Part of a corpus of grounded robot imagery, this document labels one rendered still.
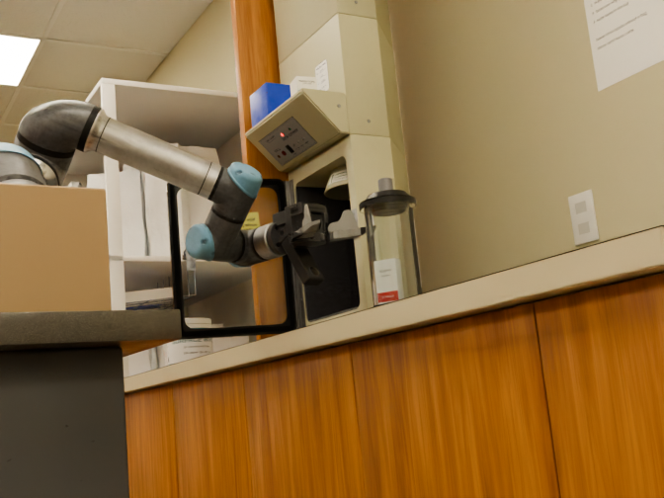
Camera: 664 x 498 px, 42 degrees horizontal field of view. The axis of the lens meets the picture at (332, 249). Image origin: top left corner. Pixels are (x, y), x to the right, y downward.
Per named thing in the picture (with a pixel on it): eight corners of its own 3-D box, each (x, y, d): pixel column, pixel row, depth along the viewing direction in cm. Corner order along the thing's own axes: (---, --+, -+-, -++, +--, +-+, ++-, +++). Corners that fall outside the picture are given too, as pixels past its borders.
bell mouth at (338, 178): (371, 202, 227) (369, 181, 228) (409, 183, 212) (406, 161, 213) (311, 199, 218) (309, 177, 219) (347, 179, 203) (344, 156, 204)
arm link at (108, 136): (44, 70, 176) (267, 168, 185) (28, 119, 179) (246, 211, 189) (28, 83, 165) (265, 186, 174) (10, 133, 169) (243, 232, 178)
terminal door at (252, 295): (297, 332, 217) (284, 178, 225) (175, 340, 207) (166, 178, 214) (296, 333, 218) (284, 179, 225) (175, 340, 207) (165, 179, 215)
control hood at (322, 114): (288, 173, 227) (284, 136, 229) (350, 132, 200) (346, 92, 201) (247, 170, 221) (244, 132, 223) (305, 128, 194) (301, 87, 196)
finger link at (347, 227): (369, 205, 177) (324, 210, 179) (372, 233, 176) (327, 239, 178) (371, 207, 180) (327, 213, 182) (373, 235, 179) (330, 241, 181)
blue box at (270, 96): (287, 132, 226) (284, 100, 228) (304, 120, 217) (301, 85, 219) (251, 129, 221) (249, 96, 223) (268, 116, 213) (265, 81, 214)
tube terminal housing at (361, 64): (386, 348, 231) (358, 75, 245) (461, 333, 203) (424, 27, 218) (302, 353, 218) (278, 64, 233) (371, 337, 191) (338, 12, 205)
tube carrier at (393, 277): (441, 310, 160) (427, 198, 164) (402, 309, 153) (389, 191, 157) (396, 318, 168) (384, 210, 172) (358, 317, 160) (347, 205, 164)
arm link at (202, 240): (198, 202, 181) (239, 207, 189) (177, 246, 185) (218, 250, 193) (214, 221, 176) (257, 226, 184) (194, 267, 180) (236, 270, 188)
